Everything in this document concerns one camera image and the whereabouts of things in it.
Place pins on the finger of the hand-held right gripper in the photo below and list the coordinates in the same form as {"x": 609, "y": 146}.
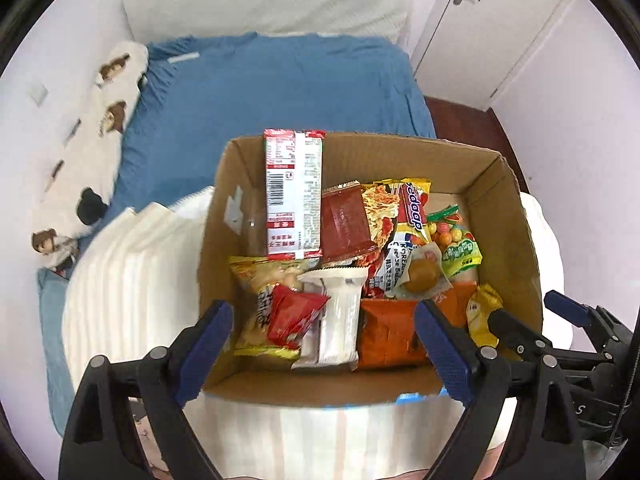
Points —
{"x": 520, "y": 336}
{"x": 565, "y": 305}

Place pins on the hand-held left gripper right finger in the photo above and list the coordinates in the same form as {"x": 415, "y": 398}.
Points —
{"x": 445, "y": 355}

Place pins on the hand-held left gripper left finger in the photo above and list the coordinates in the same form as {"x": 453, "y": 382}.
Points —
{"x": 205, "y": 350}

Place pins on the bright orange snack packet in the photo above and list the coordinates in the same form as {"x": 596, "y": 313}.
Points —
{"x": 452, "y": 305}

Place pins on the dark orange snack packet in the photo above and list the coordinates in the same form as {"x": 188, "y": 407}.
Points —
{"x": 390, "y": 330}

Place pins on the yellow clear-window snack packet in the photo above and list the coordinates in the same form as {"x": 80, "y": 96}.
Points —
{"x": 252, "y": 310}

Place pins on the clear braised egg packet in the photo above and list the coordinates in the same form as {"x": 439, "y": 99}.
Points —
{"x": 422, "y": 272}

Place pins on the red triangular snack packet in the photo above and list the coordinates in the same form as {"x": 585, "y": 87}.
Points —
{"x": 290, "y": 315}

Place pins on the small white brown packet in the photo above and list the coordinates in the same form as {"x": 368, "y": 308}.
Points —
{"x": 307, "y": 349}

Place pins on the green yellow candy packet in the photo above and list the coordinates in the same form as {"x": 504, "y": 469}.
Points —
{"x": 455, "y": 250}

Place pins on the red white snack packet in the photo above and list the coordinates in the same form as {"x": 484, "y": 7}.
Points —
{"x": 292, "y": 195}

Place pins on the printed cardboard box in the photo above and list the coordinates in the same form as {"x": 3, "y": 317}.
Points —
{"x": 400, "y": 160}

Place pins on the instant noodle packet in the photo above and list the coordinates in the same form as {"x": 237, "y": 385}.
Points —
{"x": 385, "y": 210}

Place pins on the dark red snack packet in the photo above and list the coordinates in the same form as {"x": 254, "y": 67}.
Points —
{"x": 345, "y": 220}

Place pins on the printed white pillow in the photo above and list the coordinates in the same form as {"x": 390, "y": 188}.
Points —
{"x": 75, "y": 180}

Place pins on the blue bed sheet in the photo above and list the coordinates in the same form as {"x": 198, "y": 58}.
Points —
{"x": 275, "y": 90}

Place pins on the white door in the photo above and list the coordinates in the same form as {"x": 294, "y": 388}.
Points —
{"x": 500, "y": 35}

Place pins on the white headboard cushion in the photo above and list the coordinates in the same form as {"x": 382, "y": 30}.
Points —
{"x": 275, "y": 5}

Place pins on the white wall socket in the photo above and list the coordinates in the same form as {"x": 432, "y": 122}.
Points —
{"x": 37, "y": 91}

